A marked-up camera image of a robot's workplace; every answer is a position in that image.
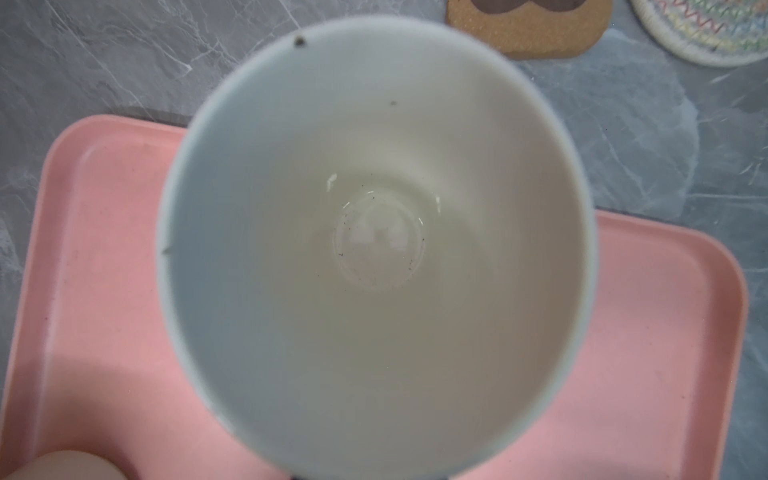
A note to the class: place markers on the multicolour woven round coaster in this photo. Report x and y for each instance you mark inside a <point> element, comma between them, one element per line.
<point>711,33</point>

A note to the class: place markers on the light blue mug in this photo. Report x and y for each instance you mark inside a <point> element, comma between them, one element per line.
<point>377,251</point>

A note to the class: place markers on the cork paw print coaster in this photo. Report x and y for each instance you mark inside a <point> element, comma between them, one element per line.
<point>525,30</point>

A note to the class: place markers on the purple handled white mug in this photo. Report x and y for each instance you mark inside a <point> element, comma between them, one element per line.
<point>68,465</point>

